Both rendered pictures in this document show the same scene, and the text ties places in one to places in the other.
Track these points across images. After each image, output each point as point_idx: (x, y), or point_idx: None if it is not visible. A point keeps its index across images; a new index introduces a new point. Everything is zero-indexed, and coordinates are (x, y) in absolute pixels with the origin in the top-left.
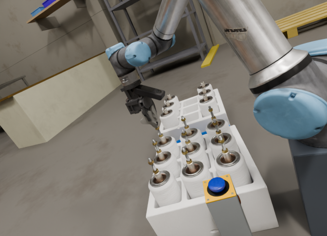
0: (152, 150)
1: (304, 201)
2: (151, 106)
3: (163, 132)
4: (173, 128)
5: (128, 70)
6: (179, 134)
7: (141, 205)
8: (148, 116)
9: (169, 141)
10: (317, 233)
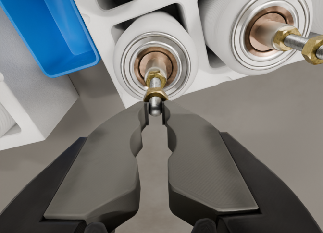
0: (55, 149)
1: None
2: (86, 219)
3: (32, 124)
4: (7, 92)
5: None
6: (19, 71)
7: (205, 106)
8: (264, 168)
9: (167, 36)
10: None
